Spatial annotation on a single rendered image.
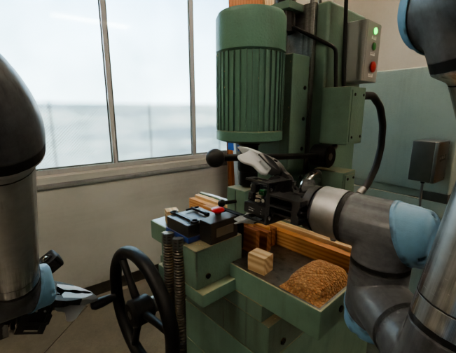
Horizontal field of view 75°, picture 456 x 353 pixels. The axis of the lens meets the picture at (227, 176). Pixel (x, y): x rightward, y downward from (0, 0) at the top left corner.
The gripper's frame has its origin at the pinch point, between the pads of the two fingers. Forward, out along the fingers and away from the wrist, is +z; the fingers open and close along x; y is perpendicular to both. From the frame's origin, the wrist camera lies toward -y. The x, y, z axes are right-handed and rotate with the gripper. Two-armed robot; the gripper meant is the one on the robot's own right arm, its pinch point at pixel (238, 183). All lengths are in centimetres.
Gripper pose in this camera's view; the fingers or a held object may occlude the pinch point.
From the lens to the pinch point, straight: 62.3
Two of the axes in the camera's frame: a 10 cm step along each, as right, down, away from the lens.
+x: -0.5, 9.8, 1.9
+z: -6.8, -1.7, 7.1
